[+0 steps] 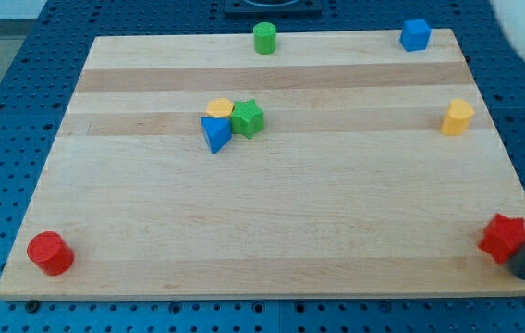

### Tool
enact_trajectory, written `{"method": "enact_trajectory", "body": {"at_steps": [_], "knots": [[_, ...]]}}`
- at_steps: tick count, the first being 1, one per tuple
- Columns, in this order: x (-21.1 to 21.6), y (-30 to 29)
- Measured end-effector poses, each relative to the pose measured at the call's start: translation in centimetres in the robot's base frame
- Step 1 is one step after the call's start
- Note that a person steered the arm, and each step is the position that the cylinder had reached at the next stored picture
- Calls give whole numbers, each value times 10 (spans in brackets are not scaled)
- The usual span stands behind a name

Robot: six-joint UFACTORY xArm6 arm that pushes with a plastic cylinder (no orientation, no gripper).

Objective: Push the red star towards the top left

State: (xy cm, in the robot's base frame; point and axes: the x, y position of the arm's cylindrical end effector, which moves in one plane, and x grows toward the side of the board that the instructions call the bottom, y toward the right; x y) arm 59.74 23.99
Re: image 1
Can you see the green star block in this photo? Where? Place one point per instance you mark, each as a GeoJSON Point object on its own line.
{"type": "Point", "coordinates": [247, 118]}

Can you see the red cylinder block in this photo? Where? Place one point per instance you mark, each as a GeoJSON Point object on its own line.
{"type": "Point", "coordinates": [48, 251]}

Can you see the green cylinder block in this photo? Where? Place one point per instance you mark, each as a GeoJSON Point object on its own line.
{"type": "Point", "coordinates": [264, 36]}

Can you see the yellow heart block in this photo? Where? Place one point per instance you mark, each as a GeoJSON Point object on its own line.
{"type": "Point", "coordinates": [457, 117]}

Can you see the blue triangle block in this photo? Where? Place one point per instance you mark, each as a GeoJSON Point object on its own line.
{"type": "Point", "coordinates": [216, 132]}

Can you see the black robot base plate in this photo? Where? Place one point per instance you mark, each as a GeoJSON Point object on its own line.
{"type": "Point", "coordinates": [239, 7]}

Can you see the wooden board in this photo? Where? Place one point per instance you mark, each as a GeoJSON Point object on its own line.
{"type": "Point", "coordinates": [351, 190]}

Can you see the blue cube block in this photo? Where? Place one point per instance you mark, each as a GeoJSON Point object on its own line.
{"type": "Point", "coordinates": [415, 35]}

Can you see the yellow hexagon block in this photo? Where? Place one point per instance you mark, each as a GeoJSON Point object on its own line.
{"type": "Point", "coordinates": [220, 107]}

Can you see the red star block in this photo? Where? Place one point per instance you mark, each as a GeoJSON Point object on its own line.
{"type": "Point", "coordinates": [502, 237]}

